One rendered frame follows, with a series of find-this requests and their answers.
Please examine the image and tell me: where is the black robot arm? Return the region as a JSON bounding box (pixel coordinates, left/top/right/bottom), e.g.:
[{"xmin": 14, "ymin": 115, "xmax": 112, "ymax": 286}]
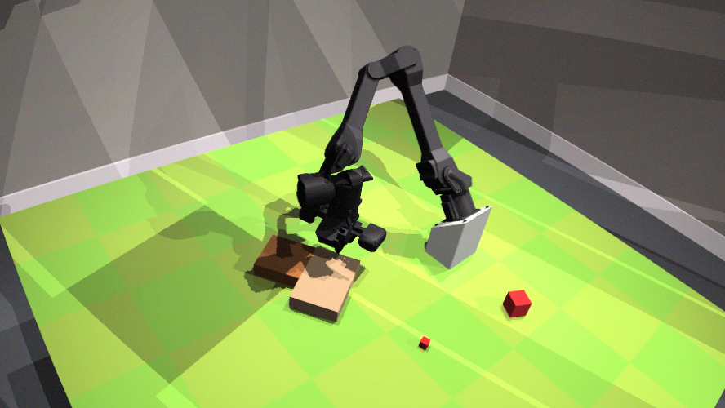
[{"xmin": 296, "ymin": 45, "xmax": 480, "ymax": 248}]

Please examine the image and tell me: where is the red cube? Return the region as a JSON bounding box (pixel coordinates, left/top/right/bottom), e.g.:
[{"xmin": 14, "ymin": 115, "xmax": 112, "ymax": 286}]
[
  {"xmin": 503, "ymin": 290, "xmax": 532, "ymax": 318},
  {"xmin": 419, "ymin": 336, "xmax": 430, "ymax": 350}
]

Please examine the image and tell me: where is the brown square block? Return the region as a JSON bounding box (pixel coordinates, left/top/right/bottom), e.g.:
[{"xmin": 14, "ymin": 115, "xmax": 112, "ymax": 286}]
[{"xmin": 254, "ymin": 235, "xmax": 316, "ymax": 287}]

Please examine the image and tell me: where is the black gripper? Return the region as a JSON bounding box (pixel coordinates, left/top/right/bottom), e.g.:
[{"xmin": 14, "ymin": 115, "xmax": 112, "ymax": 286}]
[{"xmin": 299, "ymin": 198, "xmax": 387, "ymax": 252}]

